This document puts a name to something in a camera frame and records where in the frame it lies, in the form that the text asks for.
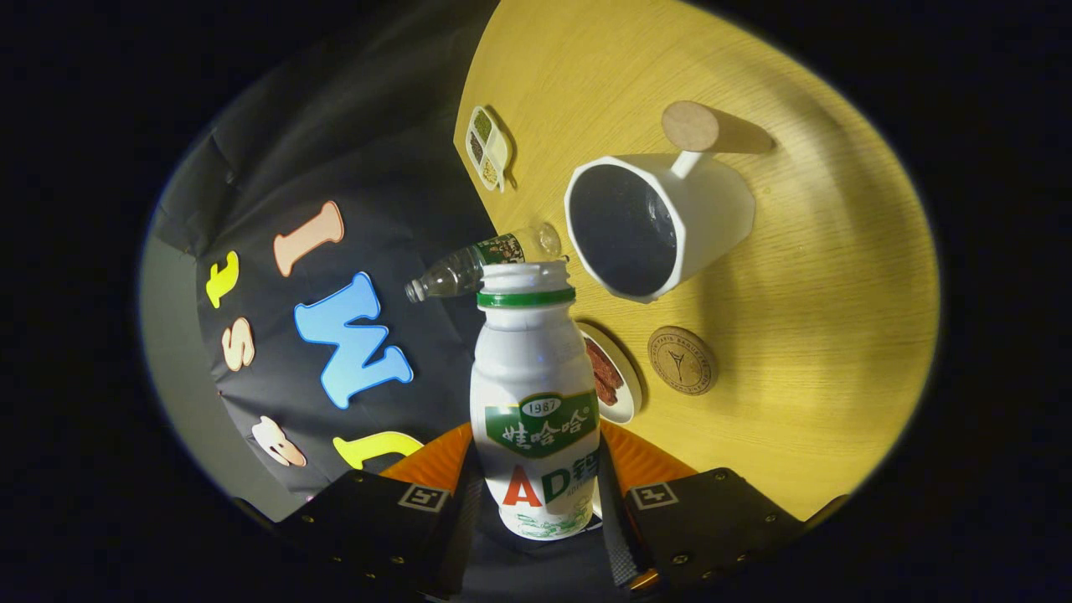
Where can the white juice bottle green label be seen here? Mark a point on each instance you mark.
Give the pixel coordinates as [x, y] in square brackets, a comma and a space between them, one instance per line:
[532, 360]

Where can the wooden table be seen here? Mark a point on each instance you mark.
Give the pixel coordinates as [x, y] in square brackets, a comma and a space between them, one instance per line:
[821, 335]

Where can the red meat slices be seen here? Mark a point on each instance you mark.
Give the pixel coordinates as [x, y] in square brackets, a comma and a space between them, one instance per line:
[605, 373]

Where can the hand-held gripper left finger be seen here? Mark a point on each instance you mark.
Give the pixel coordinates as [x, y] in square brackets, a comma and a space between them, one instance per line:
[368, 523]

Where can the clear plastic water bottle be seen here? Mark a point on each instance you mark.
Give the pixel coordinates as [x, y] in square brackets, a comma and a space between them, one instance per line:
[469, 264]

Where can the round cork coaster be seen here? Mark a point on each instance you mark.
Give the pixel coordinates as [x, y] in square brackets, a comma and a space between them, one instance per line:
[682, 361]

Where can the white divided grain dish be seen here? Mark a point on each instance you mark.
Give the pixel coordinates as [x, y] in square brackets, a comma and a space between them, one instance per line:
[488, 149]

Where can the white round plate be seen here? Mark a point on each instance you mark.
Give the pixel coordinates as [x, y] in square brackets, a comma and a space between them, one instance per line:
[630, 389]

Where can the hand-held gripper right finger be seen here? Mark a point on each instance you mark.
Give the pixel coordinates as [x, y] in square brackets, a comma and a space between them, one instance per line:
[720, 519]

